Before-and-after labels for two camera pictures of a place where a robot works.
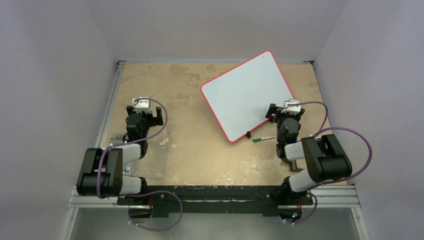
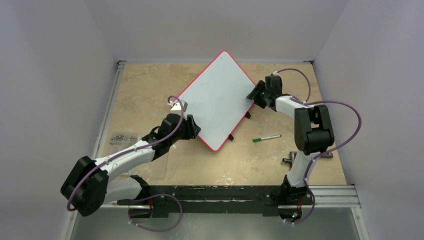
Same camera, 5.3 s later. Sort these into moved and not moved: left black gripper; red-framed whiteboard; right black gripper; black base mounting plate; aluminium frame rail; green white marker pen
Moved: red-framed whiteboard; left black gripper; right black gripper
Not moved: aluminium frame rail; black base mounting plate; green white marker pen
